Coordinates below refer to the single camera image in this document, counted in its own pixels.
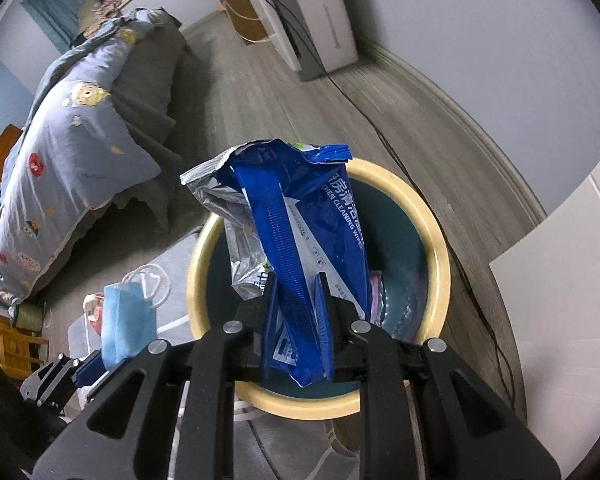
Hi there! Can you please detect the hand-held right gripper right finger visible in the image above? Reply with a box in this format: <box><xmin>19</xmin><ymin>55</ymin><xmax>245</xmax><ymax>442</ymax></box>
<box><xmin>310</xmin><ymin>272</ymin><xmax>563</xmax><ymax>480</ymax></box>

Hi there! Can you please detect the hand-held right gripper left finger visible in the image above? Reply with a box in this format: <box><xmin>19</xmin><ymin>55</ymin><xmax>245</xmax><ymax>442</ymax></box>
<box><xmin>32</xmin><ymin>272</ymin><xmax>282</xmax><ymax>480</ymax></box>

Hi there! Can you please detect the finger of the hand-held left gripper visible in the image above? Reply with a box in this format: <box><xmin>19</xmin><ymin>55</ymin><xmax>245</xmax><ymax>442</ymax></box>
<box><xmin>20</xmin><ymin>351</ymin><xmax>112</xmax><ymax>413</ymax></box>

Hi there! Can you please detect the blue face mask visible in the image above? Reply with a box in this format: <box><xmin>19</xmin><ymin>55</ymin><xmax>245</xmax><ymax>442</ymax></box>
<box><xmin>102</xmin><ymin>266</ymin><xmax>174</xmax><ymax>372</ymax></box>

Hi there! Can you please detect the blue wet wipes packet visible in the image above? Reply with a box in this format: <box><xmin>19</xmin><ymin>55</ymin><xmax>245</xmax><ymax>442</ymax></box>
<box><xmin>180</xmin><ymin>138</ymin><xmax>373</xmax><ymax>388</ymax></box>

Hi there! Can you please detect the yellow rimmed teal waste bin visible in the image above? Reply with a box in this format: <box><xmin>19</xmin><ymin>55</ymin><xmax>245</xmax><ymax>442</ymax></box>
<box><xmin>186</xmin><ymin>157</ymin><xmax>452</xmax><ymax>418</ymax></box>

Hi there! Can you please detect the clear plastic bag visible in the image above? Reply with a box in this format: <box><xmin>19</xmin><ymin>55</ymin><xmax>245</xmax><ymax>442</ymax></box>
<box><xmin>66</xmin><ymin>291</ymin><xmax>107</xmax><ymax>362</ymax></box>

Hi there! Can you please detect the pink packet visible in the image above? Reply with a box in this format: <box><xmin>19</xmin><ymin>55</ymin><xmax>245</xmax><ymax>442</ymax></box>
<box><xmin>369</xmin><ymin>271</ymin><xmax>387</xmax><ymax>327</ymax></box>

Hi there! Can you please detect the wooden stool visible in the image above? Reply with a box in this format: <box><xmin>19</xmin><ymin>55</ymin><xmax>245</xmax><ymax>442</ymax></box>
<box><xmin>0</xmin><ymin>310</ymin><xmax>51</xmax><ymax>377</ymax></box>

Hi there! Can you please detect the green roll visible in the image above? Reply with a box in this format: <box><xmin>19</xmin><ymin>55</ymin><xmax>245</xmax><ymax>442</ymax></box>
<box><xmin>9</xmin><ymin>301</ymin><xmax>44</xmax><ymax>335</ymax></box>

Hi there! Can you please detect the grey checked mat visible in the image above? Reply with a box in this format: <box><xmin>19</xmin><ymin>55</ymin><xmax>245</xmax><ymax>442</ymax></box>
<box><xmin>122</xmin><ymin>227</ymin><xmax>363</xmax><ymax>480</ymax></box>

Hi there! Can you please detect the bed with patterned quilt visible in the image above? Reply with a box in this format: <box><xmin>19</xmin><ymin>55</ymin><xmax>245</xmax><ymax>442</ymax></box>
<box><xmin>0</xmin><ymin>7</ymin><xmax>182</xmax><ymax>306</ymax></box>

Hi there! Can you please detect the white board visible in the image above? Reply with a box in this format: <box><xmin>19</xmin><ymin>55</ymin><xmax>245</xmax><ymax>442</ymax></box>
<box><xmin>489</xmin><ymin>139</ymin><xmax>600</xmax><ymax>463</ymax></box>

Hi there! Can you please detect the grey bed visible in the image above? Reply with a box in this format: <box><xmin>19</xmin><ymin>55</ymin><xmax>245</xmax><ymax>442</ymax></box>
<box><xmin>112</xmin><ymin>22</ymin><xmax>213</xmax><ymax>233</ymax></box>

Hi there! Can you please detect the white appliance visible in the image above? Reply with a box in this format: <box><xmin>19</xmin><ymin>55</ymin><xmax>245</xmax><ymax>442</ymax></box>
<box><xmin>252</xmin><ymin>0</ymin><xmax>359</xmax><ymax>83</ymax></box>

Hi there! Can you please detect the cardboard box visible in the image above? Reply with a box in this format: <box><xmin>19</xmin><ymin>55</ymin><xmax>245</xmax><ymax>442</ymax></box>
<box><xmin>202</xmin><ymin>0</ymin><xmax>274</xmax><ymax>46</ymax></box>

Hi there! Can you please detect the printed pillow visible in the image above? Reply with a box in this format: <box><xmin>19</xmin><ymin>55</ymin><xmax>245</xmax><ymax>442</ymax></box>
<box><xmin>75</xmin><ymin>0</ymin><xmax>133</xmax><ymax>43</ymax></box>

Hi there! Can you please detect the black floor cable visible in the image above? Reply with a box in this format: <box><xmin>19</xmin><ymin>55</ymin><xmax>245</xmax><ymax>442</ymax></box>
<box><xmin>325</xmin><ymin>74</ymin><xmax>517</xmax><ymax>407</ymax></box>

